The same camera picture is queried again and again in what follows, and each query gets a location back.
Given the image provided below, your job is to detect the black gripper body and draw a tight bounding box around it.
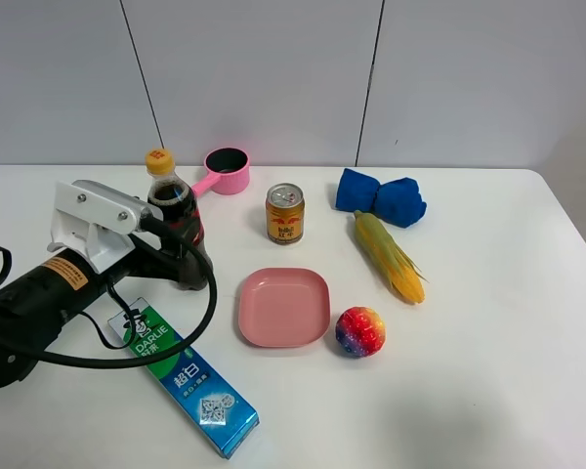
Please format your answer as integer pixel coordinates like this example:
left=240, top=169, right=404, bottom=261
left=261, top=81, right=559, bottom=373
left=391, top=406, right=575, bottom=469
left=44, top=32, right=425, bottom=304
left=97, top=234, right=195, bottom=289

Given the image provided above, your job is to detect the cola bottle yellow cap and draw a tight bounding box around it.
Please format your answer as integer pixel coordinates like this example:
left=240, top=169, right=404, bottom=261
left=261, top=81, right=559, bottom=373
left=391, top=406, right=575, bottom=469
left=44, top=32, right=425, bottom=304
left=146, top=149, right=213, bottom=291

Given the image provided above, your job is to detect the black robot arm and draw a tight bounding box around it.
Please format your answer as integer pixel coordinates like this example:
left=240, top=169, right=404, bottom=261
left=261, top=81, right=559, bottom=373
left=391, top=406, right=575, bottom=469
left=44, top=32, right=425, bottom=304
left=0, top=240, right=181, bottom=352

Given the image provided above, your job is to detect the pink square plate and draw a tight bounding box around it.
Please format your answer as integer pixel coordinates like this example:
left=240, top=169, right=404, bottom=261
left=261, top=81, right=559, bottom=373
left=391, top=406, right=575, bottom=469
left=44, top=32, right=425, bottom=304
left=238, top=268, right=331, bottom=348

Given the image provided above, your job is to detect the gold energy drink can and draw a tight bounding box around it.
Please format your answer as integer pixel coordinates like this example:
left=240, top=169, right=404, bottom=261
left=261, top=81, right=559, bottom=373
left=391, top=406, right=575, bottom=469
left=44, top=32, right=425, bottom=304
left=266, top=183, right=305, bottom=245

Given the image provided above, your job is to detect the Darlie toothpaste box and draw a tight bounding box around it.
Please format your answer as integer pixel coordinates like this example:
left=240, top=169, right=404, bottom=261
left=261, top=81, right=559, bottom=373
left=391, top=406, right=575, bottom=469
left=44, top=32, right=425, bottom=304
left=107, top=298, right=260, bottom=459

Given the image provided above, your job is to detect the rainbow glitter ball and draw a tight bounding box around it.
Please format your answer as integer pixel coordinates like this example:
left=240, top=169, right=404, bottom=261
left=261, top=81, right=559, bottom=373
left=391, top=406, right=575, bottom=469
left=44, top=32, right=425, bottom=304
left=335, top=307, right=386, bottom=359

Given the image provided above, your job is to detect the corn cob with husk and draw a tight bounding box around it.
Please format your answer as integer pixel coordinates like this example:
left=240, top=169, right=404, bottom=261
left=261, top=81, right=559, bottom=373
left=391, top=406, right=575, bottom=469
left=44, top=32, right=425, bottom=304
left=354, top=210, right=425, bottom=304

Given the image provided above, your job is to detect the blue folded towel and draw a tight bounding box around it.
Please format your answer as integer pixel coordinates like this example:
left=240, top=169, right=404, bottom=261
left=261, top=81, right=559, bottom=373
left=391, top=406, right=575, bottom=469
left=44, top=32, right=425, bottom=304
left=335, top=169, right=427, bottom=229

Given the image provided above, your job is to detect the thick black cable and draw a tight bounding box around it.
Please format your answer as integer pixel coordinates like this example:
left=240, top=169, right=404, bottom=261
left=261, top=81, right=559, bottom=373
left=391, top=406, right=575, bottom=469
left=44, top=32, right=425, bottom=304
left=0, top=214, right=219, bottom=370

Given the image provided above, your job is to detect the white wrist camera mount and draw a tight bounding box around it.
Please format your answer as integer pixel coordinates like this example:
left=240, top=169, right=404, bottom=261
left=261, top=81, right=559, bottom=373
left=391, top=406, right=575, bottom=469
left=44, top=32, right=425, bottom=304
left=47, top=180, right=163, bottom=274

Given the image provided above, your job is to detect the pink saucepan with handle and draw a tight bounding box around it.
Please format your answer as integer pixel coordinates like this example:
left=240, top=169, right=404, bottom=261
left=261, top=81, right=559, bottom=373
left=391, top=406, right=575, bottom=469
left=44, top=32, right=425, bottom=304
left=191, top=148, right=250, bottom=197

